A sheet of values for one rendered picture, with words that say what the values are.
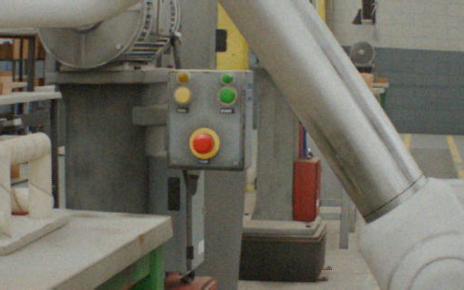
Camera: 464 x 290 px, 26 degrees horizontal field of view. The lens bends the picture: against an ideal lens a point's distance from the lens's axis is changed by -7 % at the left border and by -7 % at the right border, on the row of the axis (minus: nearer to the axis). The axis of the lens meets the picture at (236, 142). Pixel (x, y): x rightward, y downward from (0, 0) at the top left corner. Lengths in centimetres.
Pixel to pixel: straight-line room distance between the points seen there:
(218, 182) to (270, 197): 83
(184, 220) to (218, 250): 255
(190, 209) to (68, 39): 48
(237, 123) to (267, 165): 349
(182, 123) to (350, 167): 87
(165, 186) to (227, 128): 30
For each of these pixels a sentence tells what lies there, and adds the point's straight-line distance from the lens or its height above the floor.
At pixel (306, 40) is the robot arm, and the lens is 135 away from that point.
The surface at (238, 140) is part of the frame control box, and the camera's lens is 216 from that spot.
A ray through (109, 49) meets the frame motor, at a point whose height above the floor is 117.
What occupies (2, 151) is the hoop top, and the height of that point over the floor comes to 104.
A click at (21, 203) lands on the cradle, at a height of 96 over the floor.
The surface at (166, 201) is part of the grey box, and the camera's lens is 241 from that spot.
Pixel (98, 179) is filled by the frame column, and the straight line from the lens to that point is 242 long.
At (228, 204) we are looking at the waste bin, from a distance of 493.
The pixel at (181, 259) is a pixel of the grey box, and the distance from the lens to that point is 242.
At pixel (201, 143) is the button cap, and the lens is 215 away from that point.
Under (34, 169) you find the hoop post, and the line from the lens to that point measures 134.
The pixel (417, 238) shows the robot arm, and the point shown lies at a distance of 133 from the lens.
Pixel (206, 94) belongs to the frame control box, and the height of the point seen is 107.
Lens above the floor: 114
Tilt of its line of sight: 4 degrees down
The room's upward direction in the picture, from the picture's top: 1 degrees clockwise
